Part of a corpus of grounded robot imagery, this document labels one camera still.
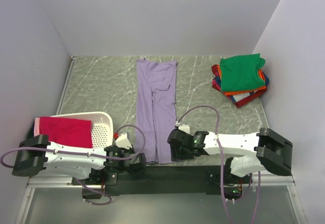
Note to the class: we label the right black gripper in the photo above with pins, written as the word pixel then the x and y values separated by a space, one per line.
pixel 175 154

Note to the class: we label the lavender t shirt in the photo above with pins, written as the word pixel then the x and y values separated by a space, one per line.
pixel 155 109

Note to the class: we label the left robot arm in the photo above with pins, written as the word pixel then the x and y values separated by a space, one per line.
pixel 39 154

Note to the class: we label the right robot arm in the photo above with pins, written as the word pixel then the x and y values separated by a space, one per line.
pixel 265 150

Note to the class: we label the black base beam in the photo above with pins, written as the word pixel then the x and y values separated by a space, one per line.
pixel 161 187

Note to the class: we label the white perforated laundry basket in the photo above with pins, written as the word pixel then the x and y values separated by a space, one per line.
pixel 102 127

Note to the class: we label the magenta t shirt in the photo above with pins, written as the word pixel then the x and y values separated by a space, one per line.
pixel 66 131

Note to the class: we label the orange folded t shirt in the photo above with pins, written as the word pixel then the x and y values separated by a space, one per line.
pixel 240 91

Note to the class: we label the green folded t shirt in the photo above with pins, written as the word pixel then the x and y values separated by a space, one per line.
pixel 241 73

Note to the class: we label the blue folded t shirt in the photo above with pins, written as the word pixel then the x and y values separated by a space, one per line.
pixel 266 79

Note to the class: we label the pink t shirt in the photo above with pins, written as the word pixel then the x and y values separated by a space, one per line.
pixel 37 126

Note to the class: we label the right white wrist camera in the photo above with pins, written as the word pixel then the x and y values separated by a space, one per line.
pixel 183 127

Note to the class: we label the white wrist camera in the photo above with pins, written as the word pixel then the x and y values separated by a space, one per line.
pixel 123 140
pixel 183 127

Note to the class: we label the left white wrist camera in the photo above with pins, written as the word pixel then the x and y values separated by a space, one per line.
pixel 123 140

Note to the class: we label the aluminium rail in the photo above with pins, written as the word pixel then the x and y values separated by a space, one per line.
pixel 50 182

